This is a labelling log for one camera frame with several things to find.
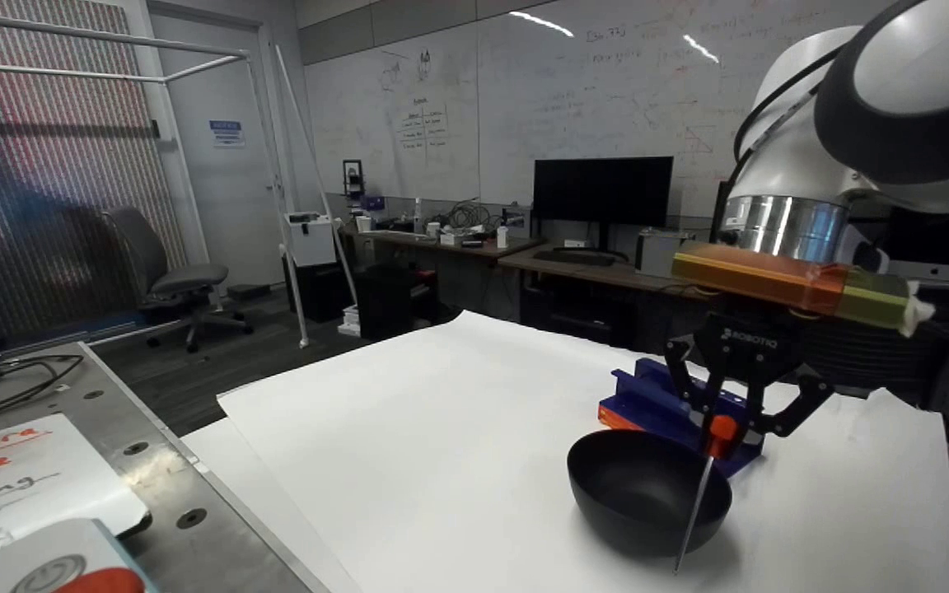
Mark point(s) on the white paper sheet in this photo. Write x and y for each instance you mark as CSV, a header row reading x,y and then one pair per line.
x,y
437,464

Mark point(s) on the black bowl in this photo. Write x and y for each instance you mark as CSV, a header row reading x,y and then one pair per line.
x,y
640,492

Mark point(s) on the white and orange device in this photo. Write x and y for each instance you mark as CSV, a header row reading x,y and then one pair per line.
x,y
70,559

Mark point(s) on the dark mesh chair back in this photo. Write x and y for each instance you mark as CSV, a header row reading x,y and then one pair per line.
x,y
858,362

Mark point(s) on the black keyboard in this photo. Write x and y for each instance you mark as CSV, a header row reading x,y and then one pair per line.
x,y
566,254

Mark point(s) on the white paper with writing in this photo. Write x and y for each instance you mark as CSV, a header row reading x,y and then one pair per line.
x,y
51,471

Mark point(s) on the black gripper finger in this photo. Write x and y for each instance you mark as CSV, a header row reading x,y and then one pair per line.
x,y
701,397
811,395

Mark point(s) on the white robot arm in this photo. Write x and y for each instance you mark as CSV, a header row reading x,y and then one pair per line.
x,y
869,114

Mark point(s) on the orange green wrist block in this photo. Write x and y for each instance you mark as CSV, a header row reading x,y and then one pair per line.
x,y
836,290

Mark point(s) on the white cart stand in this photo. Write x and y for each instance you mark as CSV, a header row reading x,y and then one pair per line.
x,y
319,276

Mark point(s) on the orange handled tool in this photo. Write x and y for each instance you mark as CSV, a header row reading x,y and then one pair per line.
x,y
724,431

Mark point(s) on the blue slotted rack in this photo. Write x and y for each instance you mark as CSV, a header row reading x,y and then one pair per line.
x,y
647,399

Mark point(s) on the office desk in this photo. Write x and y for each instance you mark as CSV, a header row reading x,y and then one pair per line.
x,y
415,281

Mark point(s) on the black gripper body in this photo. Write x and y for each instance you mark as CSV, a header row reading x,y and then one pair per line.
x,y
748,340

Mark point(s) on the left black monitor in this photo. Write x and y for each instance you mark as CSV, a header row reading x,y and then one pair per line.
x,y
605,192

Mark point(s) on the grey office chair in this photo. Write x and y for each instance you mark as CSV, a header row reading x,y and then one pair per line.
x,y
188,290

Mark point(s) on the white computer box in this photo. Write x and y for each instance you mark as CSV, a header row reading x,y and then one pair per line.
x,y
658,250

